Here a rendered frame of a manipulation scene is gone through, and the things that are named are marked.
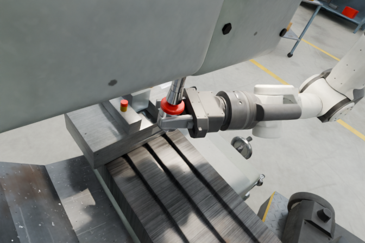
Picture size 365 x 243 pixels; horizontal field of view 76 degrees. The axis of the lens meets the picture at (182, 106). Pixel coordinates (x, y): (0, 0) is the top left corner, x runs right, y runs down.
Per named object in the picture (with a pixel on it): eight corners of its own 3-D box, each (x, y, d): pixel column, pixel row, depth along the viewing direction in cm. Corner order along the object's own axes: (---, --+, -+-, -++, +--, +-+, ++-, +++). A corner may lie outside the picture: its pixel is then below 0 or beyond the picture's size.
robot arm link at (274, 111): (227, 89, 56) (267, 89, 59) (226, 133, 57) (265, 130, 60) (257, 91, 45) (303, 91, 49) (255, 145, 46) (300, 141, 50)
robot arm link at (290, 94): (248, 84, 55) (279, 84, 63) (246, 122, 56) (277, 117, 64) (273, 84, 49) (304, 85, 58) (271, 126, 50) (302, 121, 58)
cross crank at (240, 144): (233, 143, 119) (242, 128, 111) (250, 160, 113) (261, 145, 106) (212, 156, 110) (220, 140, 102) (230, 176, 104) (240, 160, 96)
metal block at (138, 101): (134, 94, 63) (137, 76, 59) (148, 107, 60) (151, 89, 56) (117, 100, 60) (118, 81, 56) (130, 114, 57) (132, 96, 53)
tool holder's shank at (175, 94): (178, 97, 47) (191, 48, 40) (183, 108, 45) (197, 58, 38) (163, 97, 46) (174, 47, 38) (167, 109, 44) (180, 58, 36)
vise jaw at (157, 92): (143, 82, 69) (144, 71, 67) (175, 114, 63) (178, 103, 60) (125, 88, 66) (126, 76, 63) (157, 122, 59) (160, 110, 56)
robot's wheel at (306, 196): (318, 228, 118) (345, 211, 105) (317, 236, 115) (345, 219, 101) (281, 203, 124) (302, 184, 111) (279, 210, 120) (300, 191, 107)
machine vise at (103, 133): (169, 89, 81) (175, 62, 74) (198, 116, 74) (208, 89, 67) (65, 128, 60) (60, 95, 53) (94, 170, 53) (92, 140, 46)
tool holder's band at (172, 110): (179, 97, 48) (180, 94, 48) (187, 114, 45) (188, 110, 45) (157, 99, 47) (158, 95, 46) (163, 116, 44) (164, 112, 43)
